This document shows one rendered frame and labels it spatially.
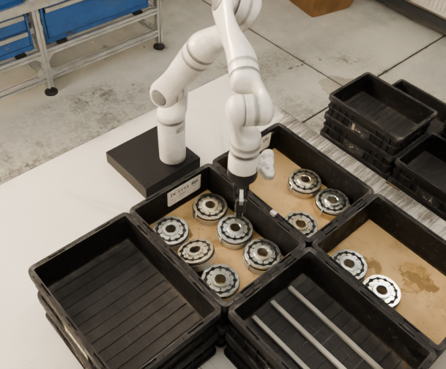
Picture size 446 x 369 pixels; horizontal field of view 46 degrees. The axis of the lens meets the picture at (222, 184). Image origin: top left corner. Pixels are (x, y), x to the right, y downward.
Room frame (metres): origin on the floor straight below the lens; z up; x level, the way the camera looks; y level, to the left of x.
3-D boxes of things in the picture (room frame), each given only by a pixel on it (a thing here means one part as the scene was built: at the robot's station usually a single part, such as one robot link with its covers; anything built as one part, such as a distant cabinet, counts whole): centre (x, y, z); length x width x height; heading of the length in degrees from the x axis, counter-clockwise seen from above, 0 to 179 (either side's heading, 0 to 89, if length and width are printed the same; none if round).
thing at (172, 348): (0.67, 0.22, 0.92); 0.40 x 0.30 x 0.02; 45
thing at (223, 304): (0.88, 0.01, 0.92); 0.40 x 0.30 x 0.02; 45
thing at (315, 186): (1.15, -0.26, 0.86); 0.10 x 0.10 x 0.01
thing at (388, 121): (1.93, -0.69, 0.37); 0.40 x 0.30 x 0.45; 46
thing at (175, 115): (1.32, 0.19, 1.00); 0.09 x 0.09 x 0.17; 61
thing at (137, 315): (0.67, 0.22, 0.87); 0.40 x 0.30 x 0.11; 45
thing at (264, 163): (0.90, -0.06, 1.18); 0.11 x 0.09 x 0.06; 92
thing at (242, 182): (0.90, -0.05, 1.10); 0.08 x 0.08 x 0.09
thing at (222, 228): (0.93, -0.05, 0.86); 0.10 x 0.10 x 0.01
